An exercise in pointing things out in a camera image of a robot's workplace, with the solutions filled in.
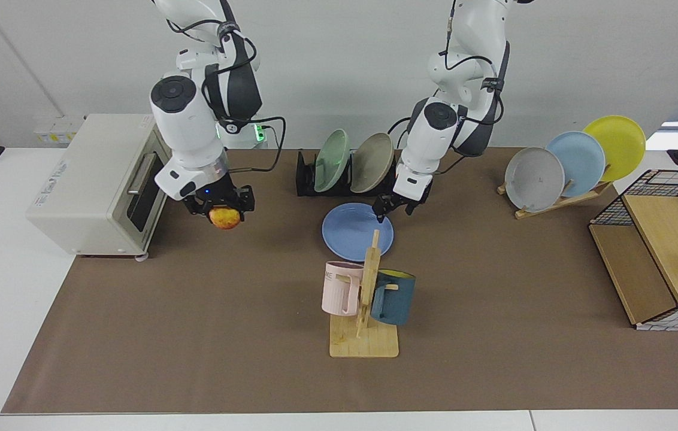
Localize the red yellow apple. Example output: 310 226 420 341
208 205 243 232

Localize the beige plate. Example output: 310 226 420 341
350 132 395 194

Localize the green plate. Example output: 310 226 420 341
313 129 350 193

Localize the black dish rack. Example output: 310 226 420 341
296 150 402 198

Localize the wooden plate rack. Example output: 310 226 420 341
497 180 613 220

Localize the grey plate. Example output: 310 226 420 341
504 147 565 213

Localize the light blue plate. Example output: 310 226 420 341
546 130 606 198

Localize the yellow plate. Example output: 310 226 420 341
583 115 647 183

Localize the dark teal cup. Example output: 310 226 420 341
370 269 416 326

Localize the pink cup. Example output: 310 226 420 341
322 261 365 316

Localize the wooden cup stand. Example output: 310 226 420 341
329 229 400 359

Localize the pale toaster oven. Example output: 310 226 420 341
26 114 173 261

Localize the brown table cloth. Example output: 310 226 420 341
1 147 678 415

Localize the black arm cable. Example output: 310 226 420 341
165 17 287 175
387 0 504 175

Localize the white wall socket box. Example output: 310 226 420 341
34 116 85 144

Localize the wire basket with wooden floor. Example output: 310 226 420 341
589 169 678 332

